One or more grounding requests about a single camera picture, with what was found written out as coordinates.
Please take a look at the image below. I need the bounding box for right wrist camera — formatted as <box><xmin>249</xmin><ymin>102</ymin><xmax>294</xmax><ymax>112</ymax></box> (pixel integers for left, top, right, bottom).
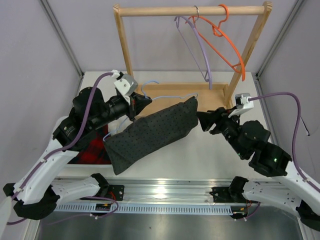
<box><xmin>228</xmin><ymin>93</ymin><xmax>254</xmax><ymax>118</ymax></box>

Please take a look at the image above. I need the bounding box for white slotted cable duct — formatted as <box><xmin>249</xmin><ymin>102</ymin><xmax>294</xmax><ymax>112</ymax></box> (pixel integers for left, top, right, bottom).
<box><xmin>55</xmin><ymin>202</ymin><xmax>243</xmax><ymax>216</ymax></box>

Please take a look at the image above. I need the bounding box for red plaid garment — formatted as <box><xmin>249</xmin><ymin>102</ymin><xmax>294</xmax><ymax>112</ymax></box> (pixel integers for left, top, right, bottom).
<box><xmin>69</xmin><ymin>125</ymin><xmax>112</xmax><ymax>165</ymax></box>

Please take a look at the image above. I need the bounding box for white plastic basket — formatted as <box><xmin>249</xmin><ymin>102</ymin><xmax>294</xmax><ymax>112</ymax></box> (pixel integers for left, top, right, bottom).
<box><xmin>51</xmin><ymin>117</ymin><xmax>116</xmax><ymax>173</ymax></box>

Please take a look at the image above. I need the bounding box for dark grey dotted skirt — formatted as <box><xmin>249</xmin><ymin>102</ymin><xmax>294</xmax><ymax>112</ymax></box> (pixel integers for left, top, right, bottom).
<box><xmin>104</xmin><ymin>96</ymin><xmax>198</xmax><ymax>175</ymax></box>

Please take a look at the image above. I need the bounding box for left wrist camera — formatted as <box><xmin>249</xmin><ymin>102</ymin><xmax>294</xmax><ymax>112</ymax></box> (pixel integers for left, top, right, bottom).
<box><xmin>111</xmin><ymin>69</ymin><xmax>138</xmax><ymax>106</ymax></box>

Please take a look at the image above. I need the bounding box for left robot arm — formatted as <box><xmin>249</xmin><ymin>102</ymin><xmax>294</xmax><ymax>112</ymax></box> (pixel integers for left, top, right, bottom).
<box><xmin>3</xmin><ymin>87</ymin><xmax>152</xmax><ymax>220</ymax></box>

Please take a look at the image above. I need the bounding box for light blue wire hanger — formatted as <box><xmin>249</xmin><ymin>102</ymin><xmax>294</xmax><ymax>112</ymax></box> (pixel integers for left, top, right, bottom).
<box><xmin>102</xmin><ymin>80</ymin><xmax>198</xmax><ymax>142</ymax></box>

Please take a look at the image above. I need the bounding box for orange plastic hanger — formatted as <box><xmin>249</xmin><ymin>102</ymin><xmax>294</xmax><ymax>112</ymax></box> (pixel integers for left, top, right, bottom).
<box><xmin>187</xmin><ymin>3</ymin><xmax>246</xmax><ymax>82</ymax></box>

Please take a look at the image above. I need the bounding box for purple plastic hanger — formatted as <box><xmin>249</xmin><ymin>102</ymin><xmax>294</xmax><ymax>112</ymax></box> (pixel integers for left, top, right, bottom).
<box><xmin>173</xmin><ymin>15</ymin><xmax>213</xmax><ymax>90</ymax></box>

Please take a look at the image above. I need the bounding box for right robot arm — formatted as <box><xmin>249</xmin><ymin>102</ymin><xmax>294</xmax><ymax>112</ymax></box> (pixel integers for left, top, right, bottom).
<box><xmin>196</xmin><ymin>107</ymin><xmax>320</xmax><ymax>231</ymax></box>

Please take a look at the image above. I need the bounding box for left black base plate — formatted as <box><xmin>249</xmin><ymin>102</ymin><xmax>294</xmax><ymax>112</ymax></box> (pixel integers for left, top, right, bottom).
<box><xmin>106</xmin><ymin>184</ymin><xmax>125</xmax><ymax>201</ymax></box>

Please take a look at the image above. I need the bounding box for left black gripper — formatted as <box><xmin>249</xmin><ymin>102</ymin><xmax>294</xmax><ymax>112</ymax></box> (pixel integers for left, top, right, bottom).
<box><xmin>90</xmin><ymin>91</ymin><xmax>152</xmax><ymax>130</ymax></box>

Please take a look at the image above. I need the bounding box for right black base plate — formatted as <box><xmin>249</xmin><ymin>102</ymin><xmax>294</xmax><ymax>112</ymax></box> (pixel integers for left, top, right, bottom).
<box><xmin>209</xmin><ymin>186</ymin><xmax>239</xmax><ymax>203</ymax></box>

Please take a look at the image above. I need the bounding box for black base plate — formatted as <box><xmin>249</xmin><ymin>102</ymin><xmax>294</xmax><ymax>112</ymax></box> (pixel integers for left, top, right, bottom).
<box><xmin>106</xmin><ymin>184</ymin><xmax>125</xmax><ymax>201</ymax></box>
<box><xmin>209</xmin><ymin>186</ymin><xmax>239</xmax><ymax>203</ymax></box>

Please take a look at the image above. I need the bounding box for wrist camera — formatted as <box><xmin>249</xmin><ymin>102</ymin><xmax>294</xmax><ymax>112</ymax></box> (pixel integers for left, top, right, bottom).
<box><xmin>228</xmin><ymin>93</ymin><xmax>254</xmax><ymax>118</ymax></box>
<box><xmin>111</xmin><ymin>69</ymin><xmax>138</xmax><ymax>106</ymax></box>

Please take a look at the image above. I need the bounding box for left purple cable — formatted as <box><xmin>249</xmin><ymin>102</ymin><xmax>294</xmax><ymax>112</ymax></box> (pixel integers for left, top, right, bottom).
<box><xmin>6</xmin><ymin>71</ymin><xmax>121</xmax><ymax>226</ymax></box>

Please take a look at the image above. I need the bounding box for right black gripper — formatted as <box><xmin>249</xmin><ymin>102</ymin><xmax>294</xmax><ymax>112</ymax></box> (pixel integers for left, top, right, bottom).
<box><xmin>195</xmin><ymin>105</ymin><xmax>246</xmax><ymax>158</ymax></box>

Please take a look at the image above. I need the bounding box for aluminium mounting rail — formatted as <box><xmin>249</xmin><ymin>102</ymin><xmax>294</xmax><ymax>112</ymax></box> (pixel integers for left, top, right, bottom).
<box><xmin>51</xmin><ymin>176</ymin><xmax>307</xmax><ymax>207</ymax></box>

